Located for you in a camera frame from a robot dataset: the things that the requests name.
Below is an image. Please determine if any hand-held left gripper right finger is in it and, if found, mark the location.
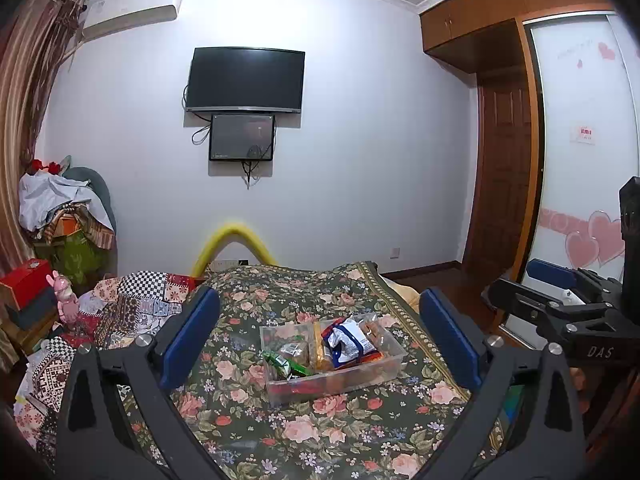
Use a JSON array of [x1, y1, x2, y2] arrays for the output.
[[419, 287, 586, 480]]

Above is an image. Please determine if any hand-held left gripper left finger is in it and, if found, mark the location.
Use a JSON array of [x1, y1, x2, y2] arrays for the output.
[[54, 285, 226, 480]]

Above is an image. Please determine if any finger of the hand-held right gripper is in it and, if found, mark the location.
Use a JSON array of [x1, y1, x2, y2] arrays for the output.
[[527, 258, 623, 306], [481, 277, 626, 361]]

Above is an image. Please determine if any clear plastic box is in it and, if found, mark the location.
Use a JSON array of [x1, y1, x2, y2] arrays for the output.
[[260, 312, 407, 406]]

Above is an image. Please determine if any blue white red snack packet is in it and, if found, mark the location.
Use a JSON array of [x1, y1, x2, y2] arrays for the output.
[[322, 321, 378, 368]]

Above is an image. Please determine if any clear green-edged bread packet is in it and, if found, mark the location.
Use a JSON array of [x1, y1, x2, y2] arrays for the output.
[[261, 335, 323, 380]]

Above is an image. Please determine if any patchwork quilt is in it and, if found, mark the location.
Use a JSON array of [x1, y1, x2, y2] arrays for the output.
[[15, 270, 201, 461]]

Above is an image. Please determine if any yellow foam tube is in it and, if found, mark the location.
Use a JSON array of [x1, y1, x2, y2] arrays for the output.
[[191, 219, 278, 278]]

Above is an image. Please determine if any red white sticker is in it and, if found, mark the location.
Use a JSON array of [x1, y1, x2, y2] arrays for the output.
[[570, 122, 597, 145]]

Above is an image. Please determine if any pink toy figure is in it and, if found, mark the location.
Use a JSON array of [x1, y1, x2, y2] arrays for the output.
[[46, 270, 80, 323]]

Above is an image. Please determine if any green cloth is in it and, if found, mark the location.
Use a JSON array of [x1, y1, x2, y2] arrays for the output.
[[50, 232, 108, 286]]

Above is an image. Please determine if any floral blanket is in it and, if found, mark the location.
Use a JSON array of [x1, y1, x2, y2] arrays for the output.
[[122, 260, 506, 480]]

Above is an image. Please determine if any dark box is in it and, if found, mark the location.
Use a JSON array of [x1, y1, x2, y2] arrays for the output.
[[5, 287, 58, 346]]

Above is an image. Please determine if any white sliding wardrobe door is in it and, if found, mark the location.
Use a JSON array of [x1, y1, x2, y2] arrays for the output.
[[502, 12, 640, 346]]

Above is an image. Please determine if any grey rounded chair back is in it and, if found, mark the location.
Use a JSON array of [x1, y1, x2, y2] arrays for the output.
[[62, 166, 117, 231]]

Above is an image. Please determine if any red box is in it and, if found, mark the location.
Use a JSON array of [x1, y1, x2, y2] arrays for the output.
[[0, 258, 55, 311]]

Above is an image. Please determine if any pile of clothes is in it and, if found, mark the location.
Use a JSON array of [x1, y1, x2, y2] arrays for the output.
[[19, 157, 117, 241]]

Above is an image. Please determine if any small black monitor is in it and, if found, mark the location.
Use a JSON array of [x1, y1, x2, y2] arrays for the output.
[[208, 113, 276, 162]]

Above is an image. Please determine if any wooden overhead cabinet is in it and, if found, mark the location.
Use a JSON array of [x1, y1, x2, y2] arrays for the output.
[[419, 0, 621, 73]]

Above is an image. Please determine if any striped brown curtain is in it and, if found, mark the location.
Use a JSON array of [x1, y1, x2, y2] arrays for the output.
[[0, 0, 86, 376]]

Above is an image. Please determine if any white air conditioner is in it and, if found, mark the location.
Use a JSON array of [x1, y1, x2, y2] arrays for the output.
[[82, 0, 186, 43]]

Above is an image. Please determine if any black wall television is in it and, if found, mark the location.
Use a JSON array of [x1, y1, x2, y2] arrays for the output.
[[185, 47, 306, 113]]

